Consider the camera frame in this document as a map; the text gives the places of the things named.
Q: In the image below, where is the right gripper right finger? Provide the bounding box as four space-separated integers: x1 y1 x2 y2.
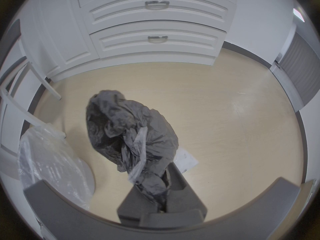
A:
166 162 208 218

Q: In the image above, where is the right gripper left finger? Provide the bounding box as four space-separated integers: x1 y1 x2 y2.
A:
117 185 160 225

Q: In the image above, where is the black plastic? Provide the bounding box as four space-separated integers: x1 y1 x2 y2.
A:
86 90 179 211

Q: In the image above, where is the clear plastic bag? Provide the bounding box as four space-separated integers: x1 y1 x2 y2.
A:
17 125 94 211

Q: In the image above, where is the white trash bin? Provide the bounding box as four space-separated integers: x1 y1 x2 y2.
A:
22 131 96 202

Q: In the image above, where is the white wardrobe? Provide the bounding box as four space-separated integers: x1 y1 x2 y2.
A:
21 0 238 83

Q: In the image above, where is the grey curtain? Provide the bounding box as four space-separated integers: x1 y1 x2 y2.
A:
280 30 320 104

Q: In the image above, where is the grey padded white chair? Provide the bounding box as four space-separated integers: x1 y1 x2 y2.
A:
0 18 67 159

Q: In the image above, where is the ceiling light panel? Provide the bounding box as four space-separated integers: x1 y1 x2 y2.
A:
293 8 306 22

